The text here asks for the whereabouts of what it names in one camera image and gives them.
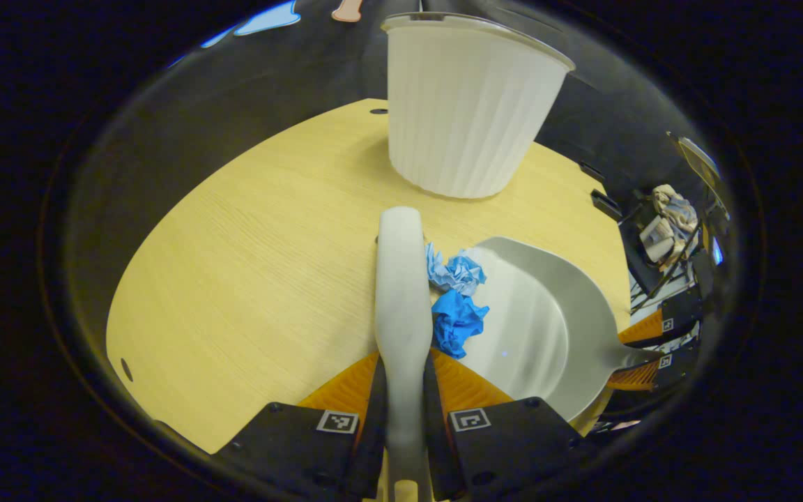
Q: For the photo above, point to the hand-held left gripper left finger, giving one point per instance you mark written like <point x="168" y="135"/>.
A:
<point x="372" y="432"/>

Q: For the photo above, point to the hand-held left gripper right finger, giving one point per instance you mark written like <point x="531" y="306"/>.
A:
<point x="438" y="432"/>

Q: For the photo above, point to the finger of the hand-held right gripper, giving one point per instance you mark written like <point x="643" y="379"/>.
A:
<point x="684" y="314"/>
<point x="680" y="364"/>

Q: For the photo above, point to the dark blue paper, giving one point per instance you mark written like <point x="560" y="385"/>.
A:
<point x="456" y="322"/>

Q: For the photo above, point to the white dustpan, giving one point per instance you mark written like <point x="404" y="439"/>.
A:
<point x="548" y="328"/>

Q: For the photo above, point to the small white broom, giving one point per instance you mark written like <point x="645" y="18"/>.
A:
<point x="401" y="293"/>

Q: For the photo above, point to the light blue paper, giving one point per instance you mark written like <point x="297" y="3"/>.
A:
<point x="454" y="273"/>

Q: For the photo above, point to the white garbage bin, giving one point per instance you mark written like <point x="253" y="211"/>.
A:
<point x="464" y="111"/>

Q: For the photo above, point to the wooden desktop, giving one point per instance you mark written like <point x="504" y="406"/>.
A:
<point x="248" y="279"/>

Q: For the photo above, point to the crumpled cloth pile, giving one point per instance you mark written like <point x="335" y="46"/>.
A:
<point x="670" y="219"/>

